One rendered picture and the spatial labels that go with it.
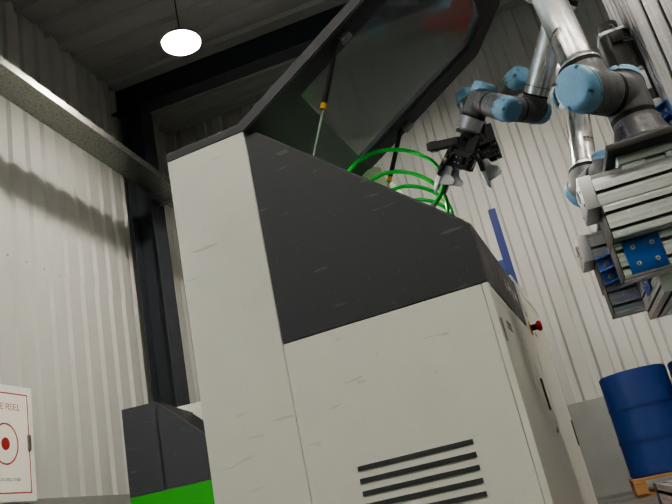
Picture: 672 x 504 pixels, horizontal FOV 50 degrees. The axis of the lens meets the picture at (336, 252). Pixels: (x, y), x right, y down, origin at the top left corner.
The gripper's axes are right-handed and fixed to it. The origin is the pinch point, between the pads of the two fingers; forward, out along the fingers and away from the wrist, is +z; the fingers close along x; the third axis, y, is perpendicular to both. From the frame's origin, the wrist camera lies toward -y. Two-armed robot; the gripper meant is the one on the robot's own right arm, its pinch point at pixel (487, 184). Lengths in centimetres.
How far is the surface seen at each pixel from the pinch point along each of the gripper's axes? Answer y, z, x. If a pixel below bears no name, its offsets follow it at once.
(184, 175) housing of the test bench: -83, -17, -47
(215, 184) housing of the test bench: -73, -10, -47
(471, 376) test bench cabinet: -13, 66, -47
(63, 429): -449, -37, 308
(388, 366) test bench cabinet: -33, 58, -47
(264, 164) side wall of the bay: -56, -10, -47
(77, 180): -453, -317, 363
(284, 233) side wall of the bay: -54, 13, -47
